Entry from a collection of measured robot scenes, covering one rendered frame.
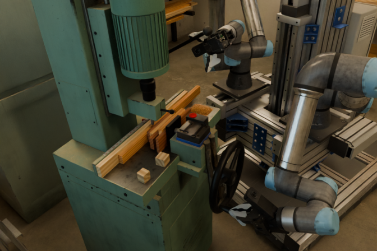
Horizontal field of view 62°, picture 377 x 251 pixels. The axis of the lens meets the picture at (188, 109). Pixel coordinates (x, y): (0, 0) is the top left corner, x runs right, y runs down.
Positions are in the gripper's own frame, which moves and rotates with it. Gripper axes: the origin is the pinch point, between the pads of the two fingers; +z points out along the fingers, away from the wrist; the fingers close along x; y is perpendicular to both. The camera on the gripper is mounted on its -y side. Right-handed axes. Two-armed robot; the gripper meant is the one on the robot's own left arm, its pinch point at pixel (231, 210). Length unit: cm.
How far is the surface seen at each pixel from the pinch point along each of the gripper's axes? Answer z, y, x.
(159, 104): 17.6, -41.8, 11.9
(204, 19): 221, -26, 358
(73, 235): 126, 19, -12
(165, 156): 14.4, -26.7, -0.9
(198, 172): 8.1, -15.4, 2.9
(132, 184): 19.2, -26.8, -15.4
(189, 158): 10.9, -20.4, 5.0
